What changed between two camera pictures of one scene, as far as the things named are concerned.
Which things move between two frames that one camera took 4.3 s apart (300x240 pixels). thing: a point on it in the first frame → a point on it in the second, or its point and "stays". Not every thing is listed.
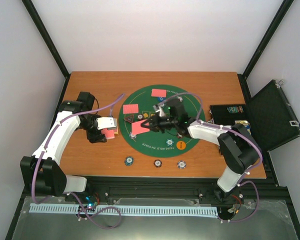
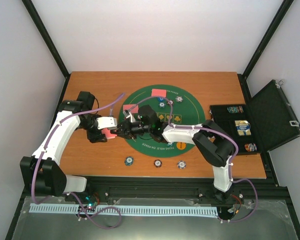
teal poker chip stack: [129, 161] stays
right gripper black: [155, 126] → [126, 130]
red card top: [159, 93] stays
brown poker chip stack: [157, 163] stays
